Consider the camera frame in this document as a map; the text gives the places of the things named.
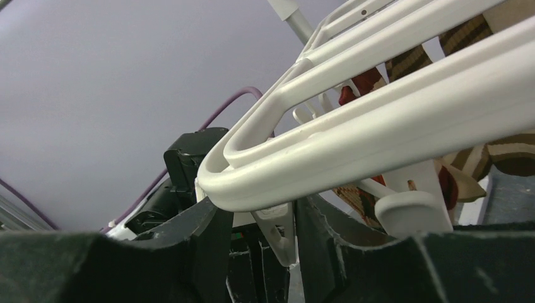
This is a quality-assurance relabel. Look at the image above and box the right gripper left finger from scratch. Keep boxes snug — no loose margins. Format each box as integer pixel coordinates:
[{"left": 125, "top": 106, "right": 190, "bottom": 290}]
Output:
[{"left": 1, "top": 199, "right": 233, "bottom": 302}]

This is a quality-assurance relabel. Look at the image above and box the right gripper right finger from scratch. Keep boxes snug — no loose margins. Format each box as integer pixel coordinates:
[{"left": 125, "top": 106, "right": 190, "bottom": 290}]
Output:
[{"left": 295, "top": 194, "right": 534, "bottom": 302}]

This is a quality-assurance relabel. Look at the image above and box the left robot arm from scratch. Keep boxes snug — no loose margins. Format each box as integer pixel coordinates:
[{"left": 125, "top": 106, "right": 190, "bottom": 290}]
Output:
[{"left": 106, "top": 128, "right": 228, "bottom": 240}]

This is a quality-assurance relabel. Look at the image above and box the striped beige sock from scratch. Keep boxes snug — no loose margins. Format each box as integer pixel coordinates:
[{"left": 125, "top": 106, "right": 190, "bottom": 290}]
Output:
[{"left": 334, "top": 15, "right": 535, "bottom": 231}]

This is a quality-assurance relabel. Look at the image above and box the white sock drying rack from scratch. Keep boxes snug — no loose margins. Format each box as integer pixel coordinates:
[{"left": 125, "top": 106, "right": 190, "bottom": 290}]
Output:
[{"left": 195, "top": 1, "right": 534, "bottom": 265}]

